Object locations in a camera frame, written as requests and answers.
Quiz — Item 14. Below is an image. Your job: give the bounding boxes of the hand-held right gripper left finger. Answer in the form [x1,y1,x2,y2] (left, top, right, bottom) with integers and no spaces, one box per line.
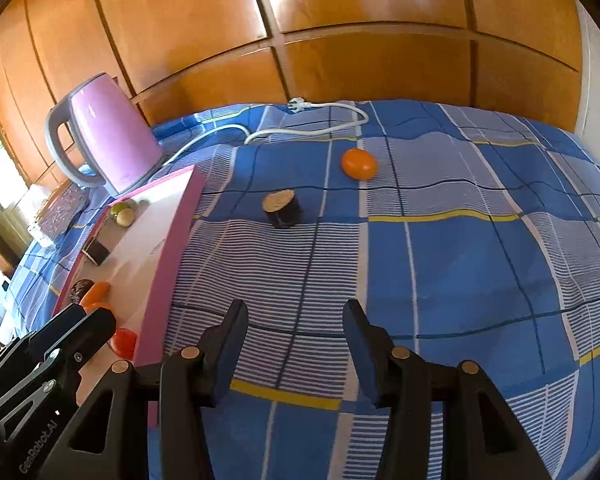
[50,299,250,480]

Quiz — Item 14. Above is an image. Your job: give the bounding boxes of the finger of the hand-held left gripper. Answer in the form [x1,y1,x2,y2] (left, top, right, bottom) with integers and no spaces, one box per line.
[55,307,117,381]
[27,304,88,358]

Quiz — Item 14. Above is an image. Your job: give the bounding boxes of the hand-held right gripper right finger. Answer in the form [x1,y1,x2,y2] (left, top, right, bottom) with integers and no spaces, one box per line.
[342,299,548,480]

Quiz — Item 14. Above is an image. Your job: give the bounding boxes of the red tomato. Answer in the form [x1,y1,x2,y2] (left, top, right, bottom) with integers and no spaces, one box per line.
[109,327,138,358]

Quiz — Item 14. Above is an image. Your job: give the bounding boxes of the small orange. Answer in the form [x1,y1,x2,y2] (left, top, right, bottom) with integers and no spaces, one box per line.
[80,281,112,313]

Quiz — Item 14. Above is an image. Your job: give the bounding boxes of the eggplant piece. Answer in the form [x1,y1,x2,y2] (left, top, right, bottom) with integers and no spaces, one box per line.
[81,238,108,267]
[261,188,301,229]

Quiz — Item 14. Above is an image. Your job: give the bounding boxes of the pink box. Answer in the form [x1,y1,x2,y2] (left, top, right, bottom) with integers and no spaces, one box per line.
[55,164,209,429]

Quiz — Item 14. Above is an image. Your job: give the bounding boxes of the dark purple round fruit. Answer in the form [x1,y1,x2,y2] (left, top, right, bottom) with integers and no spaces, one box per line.
[70,278,95,303]

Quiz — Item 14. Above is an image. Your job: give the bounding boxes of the white plastic item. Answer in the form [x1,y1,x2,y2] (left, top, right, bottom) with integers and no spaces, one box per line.
[24,185,56,249]

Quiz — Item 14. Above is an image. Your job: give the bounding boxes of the blue checked blanket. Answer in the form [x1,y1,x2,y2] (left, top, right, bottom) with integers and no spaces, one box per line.
[0,100,600,480]

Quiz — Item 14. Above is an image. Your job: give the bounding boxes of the patterned box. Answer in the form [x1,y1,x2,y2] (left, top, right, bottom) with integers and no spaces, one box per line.
[34,180,91,236]

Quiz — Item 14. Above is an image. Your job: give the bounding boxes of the large orange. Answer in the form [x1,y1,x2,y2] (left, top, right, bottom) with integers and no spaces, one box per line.
[341,148,379,180]

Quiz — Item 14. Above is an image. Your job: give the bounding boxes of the pink electric kettle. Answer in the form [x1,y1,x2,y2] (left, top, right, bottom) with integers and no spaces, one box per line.
[45,72,166,198]

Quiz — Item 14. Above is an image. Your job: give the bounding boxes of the wooden wardrobe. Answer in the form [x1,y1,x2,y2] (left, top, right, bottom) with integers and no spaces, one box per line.
[0,0,584,196]

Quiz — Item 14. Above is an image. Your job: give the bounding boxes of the white power cable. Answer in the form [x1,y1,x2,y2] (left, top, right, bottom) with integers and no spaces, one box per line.
[155,98,370,171]

